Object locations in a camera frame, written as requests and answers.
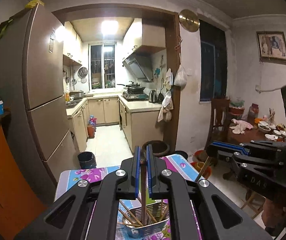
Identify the blue perforated utensil holder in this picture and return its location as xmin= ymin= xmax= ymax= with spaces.
xmin=115 ymin=199 xmax=171 ymax=239

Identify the orange wooden cabinet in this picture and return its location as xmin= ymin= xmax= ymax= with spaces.
xmin=0 ymin=111 xmax=45 ymax=239

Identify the wooden chopstick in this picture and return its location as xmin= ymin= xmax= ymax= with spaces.
xmin=159 ymin=205 xmax=168 ymax=221
xmin=140 ymin=148 xmax=147 ymax=226
xmin=195 ymin=157 xmax=211 ymax=182
xmin=160 ymin=199 xmax=164 ymax=220
xmin=119 ymin=200 xmax=143 ymax=226
xmin=119 ymin=209 xmax=137 ymax=226
xmin=138 ymin=197 xmax=158 ymax=223

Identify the steel electric kettle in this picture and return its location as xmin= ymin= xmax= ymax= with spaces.
xmin=148 ymin=90 xmax=158 ymax=103

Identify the brown tall refrigerator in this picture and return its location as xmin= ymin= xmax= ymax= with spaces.
xmin=0 ymin=5 xmax=77 ymax=202

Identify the dark room window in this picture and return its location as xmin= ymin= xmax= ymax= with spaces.
xmin=199 ymin=21 xmax=227 ymax=102

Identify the floral striped tablecloth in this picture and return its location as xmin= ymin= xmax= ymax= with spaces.
xmin=43 ymin=156 xmax=198 ymax=239

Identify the operator right hand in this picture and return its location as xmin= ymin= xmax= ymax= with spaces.
xmin=261 ymin=198 xmax=286 ymax=239

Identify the wooden dining chair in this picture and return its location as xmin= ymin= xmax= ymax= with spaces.
xmin=204 ymin=99 xmax=230 ymax=150

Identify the steel range hood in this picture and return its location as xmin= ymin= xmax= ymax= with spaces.
xmin=122 ymin=53 xmax=153 ymax=82

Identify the framed elephant picture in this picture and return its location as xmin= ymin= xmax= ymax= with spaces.
xmin=257 ymin=31 xmax=286 ymax=65

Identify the white hanging plastic bag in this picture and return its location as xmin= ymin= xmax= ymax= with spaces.
xmin=173 ymin=65 xmax=187 ymax=87

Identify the round gold wall clock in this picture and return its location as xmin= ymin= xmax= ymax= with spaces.
xmin=179 ymin=9 xmax=200 ymax=33

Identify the black wok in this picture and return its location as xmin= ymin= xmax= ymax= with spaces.
xmin=119 ymin=82 xmax=145 ymax=94

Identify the dark wooden dining table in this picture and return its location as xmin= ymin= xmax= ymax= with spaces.
xmin=227 ymin=119 xmax=286 ymax=153

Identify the kitchen window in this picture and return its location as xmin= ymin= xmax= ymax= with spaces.
xmin=88 ymin=43 xmax=116 ymax=90

